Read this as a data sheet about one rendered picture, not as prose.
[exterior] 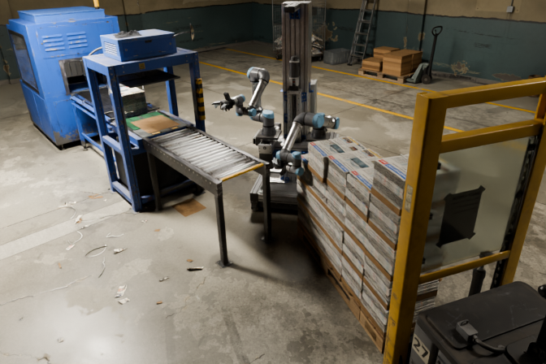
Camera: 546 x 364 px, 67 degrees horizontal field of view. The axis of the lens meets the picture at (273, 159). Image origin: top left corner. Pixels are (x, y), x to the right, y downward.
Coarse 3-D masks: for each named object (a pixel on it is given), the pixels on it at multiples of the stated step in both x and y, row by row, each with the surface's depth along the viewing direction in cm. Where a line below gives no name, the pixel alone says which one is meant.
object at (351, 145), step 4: (344, 136) 335; (348, 136) 335; (336, 140) 329; (340, 140) 329; (344, 140) 328; (348, 140) 328; (352, 140) 328; (340, 144) 322; (344, 144) 322; (348, 144) 321; (352, 144) 321; (356, 144) 321; (360, 144) 321; (348, 148) 314; (352, 148) 314; (356, 148) 314; (360, 148) 314; (364, 148) 314
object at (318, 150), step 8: (312, 144) 322; (320, 144) 322; (328, 144) 323; (312, 152) 320; (320, 152) 309; (328, 152) 308; (336, 152) 308; (312, 160) 325; (320, 160) 308; (320, 168) 312
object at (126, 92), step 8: (120, 88) 494; (128, 88) 492; (136, 88) 492; (128, 96) 468; (136, 96) 475; (144, 96) 481; (128, 104) 472; (136, 104) 478; (144, 104) 485; (128, 112) 474; (136, 112) 481; (144, 112) 487
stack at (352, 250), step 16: (304, 160) 351; (304, 176) 353; (304, 192) 358; (320, 192) 325; (320, 208) 330; (336, 208) 301; (304, 224) 373; (336, 224) 305; (352, 224) 282; (304, 240) 381; (320, 240) 342; (336, 240) 311; (352, 240) 286; (320, 256) 347; (336, 256) 314; (352, 256) 289; (352, 272) 294; (336, 288) 325; (352, 288) 299; (352, 304) 302
